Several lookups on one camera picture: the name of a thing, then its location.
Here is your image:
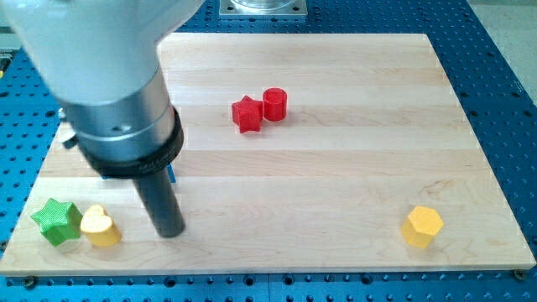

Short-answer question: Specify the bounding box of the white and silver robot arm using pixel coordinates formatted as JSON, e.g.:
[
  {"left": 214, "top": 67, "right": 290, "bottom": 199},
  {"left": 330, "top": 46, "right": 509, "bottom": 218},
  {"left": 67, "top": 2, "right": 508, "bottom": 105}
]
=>
[{"left": 1, "top": 0, "right": 202, "bottom": 179}]

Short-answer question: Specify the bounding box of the blue block behind arm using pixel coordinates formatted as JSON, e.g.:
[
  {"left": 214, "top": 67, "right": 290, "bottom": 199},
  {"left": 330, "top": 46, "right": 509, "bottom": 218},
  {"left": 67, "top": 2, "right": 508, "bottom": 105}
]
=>
[{"left": 166, "top": 164, "right": 176, "bottom": 184}]

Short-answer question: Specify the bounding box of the yellow heart block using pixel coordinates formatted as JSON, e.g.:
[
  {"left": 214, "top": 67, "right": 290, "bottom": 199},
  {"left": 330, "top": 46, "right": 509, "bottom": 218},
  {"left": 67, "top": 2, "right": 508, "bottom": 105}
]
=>
[{"left": 80, "top": 205, "right": 122, "bottom": 247}]

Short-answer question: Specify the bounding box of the light wooden board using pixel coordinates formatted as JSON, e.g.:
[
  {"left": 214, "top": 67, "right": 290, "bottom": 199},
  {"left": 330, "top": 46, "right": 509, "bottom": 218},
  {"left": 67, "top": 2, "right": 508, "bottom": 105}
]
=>
[{"left": 1, "top": 34, "right": 535, "bottom": 276}]

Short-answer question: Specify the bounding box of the red star block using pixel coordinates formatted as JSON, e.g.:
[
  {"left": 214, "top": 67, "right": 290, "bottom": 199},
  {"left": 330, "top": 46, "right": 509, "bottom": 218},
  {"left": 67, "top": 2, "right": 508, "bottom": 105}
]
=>
[{"left": 232, "top": 96, "right": 263, "bottom": 133}]

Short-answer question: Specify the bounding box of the red cylinder block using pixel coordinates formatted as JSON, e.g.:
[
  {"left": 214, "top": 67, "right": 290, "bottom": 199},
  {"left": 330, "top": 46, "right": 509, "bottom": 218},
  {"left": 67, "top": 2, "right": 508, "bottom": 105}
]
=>
[{"left": 263, "top": 87, "right": 288, "bottom": 122}]

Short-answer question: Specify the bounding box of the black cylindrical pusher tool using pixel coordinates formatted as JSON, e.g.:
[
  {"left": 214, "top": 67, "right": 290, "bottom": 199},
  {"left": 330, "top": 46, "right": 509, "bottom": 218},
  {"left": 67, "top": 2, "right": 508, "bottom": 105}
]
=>
[{"left": 133, "top": 169, "right": 185, "bottom": 238}]

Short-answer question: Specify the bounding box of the yellow hexagon block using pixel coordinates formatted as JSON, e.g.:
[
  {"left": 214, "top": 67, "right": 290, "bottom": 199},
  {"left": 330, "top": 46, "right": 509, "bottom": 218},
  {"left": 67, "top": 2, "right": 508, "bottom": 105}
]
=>
[{"left": 401, "top": 206, "right": 444, "bottom": 248}]

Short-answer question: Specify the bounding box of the green star block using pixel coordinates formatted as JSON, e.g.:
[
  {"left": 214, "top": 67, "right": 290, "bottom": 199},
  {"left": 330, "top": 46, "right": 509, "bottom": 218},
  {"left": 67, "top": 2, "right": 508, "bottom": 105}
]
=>
[{"left": 31, "top": 198, "right": 82, "bottom": 247}]

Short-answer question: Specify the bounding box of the left board clamp screw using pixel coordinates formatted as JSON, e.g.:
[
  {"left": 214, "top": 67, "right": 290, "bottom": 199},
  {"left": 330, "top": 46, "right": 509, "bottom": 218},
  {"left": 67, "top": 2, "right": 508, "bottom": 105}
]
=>
[{"left": 21, "top": 276, "right": 36, "bottom": 289}]

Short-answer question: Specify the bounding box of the board clamp screw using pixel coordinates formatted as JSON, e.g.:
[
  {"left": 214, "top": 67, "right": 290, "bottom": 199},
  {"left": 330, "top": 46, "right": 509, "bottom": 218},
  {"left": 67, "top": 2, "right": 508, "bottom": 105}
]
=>
[
  {"left": 21, "top": 276, "right": 36, "bottom": 289},
  {"left": 513, "top": 269, "right": 526, "bottom": 281}
]

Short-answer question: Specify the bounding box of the right board clamp screw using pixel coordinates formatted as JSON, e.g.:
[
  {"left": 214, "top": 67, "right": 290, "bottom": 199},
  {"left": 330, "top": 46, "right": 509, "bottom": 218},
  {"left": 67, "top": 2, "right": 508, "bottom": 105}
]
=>
[{"left": 513, "top": 269, "right": 526, "bottom": 281}]

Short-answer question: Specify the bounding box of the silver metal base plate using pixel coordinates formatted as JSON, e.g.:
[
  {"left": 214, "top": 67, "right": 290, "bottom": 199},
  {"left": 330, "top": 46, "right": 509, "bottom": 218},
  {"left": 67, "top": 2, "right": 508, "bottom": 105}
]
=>
[{"left": 219, "top": 0, "right": 308, "bottom": 17}]

